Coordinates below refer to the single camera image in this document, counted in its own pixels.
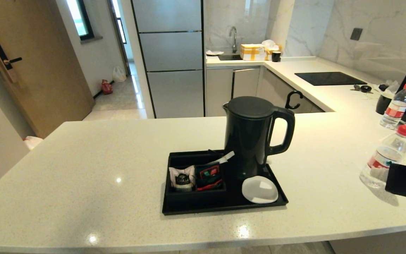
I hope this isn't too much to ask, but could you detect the white trash bag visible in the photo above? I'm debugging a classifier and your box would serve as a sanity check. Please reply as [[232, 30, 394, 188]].
[[23, 137, 44, 151]]

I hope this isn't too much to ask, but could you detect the yellow white cardboard box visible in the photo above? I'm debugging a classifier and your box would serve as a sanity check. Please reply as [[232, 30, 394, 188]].
[[240, 44, 267, 61]]

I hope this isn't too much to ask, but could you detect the dark framed window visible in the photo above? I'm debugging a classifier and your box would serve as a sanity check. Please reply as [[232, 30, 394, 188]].
[[66, 0, 95, 42]]

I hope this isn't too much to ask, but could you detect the black cabinet hook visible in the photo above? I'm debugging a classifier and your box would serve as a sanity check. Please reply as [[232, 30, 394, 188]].
[[285, 91, 304, 110]]

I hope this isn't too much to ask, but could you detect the black mug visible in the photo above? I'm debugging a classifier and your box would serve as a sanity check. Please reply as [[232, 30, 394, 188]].
[[376, 92, 394, 115]]

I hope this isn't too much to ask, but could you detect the brown wooden door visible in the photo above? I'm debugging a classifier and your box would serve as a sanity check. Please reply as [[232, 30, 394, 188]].
[[0, 0, 96, 140]]

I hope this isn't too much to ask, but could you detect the red orange packet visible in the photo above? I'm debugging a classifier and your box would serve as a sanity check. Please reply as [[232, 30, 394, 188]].
[[197, 179, 223, 192]]

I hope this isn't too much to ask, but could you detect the black electric kettle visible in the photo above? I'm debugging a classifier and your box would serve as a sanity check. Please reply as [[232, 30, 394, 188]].
[[222, 96, 296, 180]]

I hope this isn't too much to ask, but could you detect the clear plastic wrap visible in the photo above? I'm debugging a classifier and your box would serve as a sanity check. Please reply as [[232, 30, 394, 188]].
[[372, 81, 399, 96]]

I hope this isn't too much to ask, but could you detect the clear water bottle red cap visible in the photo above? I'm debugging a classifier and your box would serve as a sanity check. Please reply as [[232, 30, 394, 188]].
[[360, 125, 406, 188], [380, 84, 406, 130]]

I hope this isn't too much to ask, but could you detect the black door lock handle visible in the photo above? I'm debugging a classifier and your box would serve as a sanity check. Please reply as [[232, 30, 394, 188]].
[[0, 42, 23, 84]]

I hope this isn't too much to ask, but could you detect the white tea bag packet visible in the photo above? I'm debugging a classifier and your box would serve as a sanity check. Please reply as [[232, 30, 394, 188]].
[[168, 165, 196, 192]]

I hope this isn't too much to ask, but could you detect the black induction cooktop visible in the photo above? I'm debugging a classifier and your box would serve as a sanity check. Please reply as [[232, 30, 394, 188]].
[[295, 72, 368, 86]]

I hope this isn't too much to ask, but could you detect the white paper stick packet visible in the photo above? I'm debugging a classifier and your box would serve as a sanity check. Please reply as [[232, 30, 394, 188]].
[[207, 151, 235, 165]]

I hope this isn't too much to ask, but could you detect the dark green and red box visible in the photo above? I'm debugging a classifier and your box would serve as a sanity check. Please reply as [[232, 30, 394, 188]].
[[196, 163, 222, 184]]

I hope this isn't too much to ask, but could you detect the black serving tray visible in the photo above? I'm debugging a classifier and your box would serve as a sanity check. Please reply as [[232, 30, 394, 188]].
[[162, 150, 289, 216]]

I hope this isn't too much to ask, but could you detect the black divided organizer box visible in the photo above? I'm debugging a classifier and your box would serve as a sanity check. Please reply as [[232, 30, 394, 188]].
[[165, 151, 227, 204]]

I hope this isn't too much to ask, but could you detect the grey corner cabinet front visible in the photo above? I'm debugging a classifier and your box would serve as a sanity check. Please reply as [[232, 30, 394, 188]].
[[259, 69, 325, 113]]

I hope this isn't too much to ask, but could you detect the chrome sink faucet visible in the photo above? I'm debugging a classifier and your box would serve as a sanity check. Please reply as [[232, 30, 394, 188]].
[[229, 27, 238, 54]]

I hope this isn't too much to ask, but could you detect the silver refrigerator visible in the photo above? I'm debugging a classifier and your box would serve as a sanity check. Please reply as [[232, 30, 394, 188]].
[[131, 0, 205, 119]]

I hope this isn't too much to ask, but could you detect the white plastic bag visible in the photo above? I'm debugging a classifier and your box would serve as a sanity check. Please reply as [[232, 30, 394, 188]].
[[112, 66, 127, 83]]

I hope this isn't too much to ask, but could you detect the grey cabinet door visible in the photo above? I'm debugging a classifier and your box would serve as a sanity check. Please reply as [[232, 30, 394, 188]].
[[206, 69, 233, 117], [232, 68, 262, 101]]

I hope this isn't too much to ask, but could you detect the white round coaster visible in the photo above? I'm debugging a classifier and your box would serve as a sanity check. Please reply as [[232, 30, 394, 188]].
[[242, 176, 279, 204]]

